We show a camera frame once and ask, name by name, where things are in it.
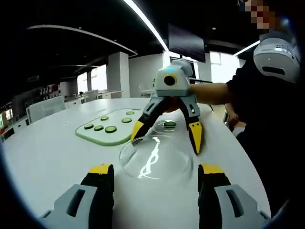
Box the grey mesh chair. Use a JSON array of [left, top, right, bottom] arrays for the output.
[[84, 89, 100, 103], [44, 96, 67, 113], [26, 102, 48, 124]]

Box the person in black shirt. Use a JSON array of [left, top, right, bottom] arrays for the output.
[[226, 59, 302, 215]]

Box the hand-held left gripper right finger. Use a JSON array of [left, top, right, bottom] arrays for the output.
[[197, 163, 271, 229]]

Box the white green-edged cutting board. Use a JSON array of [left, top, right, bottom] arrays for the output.
[[75, 108, 143, 146]]

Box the white chest-worn device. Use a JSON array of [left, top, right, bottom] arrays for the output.
[[253, 32, 301, 84]]

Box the ceiling light strip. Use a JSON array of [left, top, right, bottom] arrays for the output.
[[123, 0, 170, 52]]

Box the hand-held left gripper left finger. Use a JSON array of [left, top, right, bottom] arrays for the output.
[[39, 163, 115, 229]]

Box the group of cucumber slices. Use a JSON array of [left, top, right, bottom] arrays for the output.
[[83, 110, 135, 134]]

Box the dark hanging screen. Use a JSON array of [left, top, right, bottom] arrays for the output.
[[168, 23, 206, 63]]

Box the person's right hand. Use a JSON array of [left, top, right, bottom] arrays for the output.
[[164, 99, 183, 113]]

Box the clear glass bowl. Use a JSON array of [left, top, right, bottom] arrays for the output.
[[119, 135, 195, 181]]

